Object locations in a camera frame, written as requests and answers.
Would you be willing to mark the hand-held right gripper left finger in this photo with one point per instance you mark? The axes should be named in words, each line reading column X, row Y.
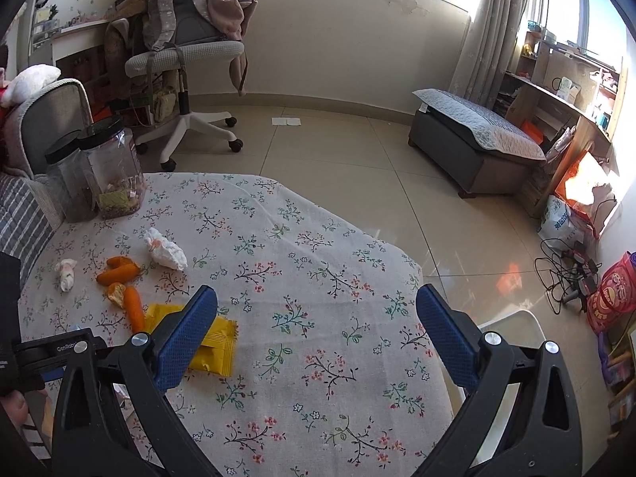
column 184, row 343

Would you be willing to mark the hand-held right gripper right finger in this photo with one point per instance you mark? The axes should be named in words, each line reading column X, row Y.
column 447, row 338

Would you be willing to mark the yellow snack packet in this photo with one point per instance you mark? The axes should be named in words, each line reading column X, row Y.
column 218, row 348

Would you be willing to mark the white plastic bin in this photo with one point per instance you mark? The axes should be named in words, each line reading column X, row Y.
column 512, row 328

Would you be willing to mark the person's left hand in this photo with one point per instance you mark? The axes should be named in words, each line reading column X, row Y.
column 12, row 407

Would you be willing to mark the crumpled white tissue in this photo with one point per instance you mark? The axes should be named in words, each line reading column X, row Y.
column 166, row 253

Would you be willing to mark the small crumpled tissue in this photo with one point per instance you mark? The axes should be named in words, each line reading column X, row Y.
column 66, row 274

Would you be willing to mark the grey striped cushion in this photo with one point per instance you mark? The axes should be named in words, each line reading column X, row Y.
column 22, row 223

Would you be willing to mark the floral tablecloth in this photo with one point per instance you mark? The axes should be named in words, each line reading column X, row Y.
column 308, row 268

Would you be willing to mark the white plastic bag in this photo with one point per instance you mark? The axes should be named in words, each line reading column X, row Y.
column 561, row 221

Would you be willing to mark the red printed bag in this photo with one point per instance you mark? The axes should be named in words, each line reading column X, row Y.
column 613, row 298

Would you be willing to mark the grey storage ottoman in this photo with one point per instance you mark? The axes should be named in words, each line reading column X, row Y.
column 457, row 159

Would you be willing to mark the small clear jar black lid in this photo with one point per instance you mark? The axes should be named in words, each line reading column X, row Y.
column 69, row 184

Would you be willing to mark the large clear jar black lid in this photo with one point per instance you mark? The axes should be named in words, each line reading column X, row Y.
column 114, row 169

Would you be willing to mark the quilted grey cover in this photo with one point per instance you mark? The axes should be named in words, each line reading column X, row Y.
column 477, row 119

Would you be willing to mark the grey mesh chair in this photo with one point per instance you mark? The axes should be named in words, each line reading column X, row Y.
column 49, row 124

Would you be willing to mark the white paper sheet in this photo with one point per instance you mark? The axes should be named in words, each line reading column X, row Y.
column 286, row 121

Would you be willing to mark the wooden shelf desk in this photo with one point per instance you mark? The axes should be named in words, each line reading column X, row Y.
column 541, row 104

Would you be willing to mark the white plush toy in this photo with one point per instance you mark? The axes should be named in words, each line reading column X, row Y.
column 30, row 84

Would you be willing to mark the grey white office chair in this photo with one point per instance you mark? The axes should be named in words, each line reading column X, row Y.
column 189, row 54

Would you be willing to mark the beige curtain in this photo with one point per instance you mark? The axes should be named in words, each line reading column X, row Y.
column 497, row 35

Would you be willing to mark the white desk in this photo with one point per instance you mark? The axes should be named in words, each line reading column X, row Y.
column 84, row 42

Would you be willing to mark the grey backpack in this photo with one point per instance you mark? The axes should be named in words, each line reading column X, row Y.
column 184, row 10

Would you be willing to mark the pink cloth on chair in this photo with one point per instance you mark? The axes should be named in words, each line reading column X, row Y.
column 231, row 10

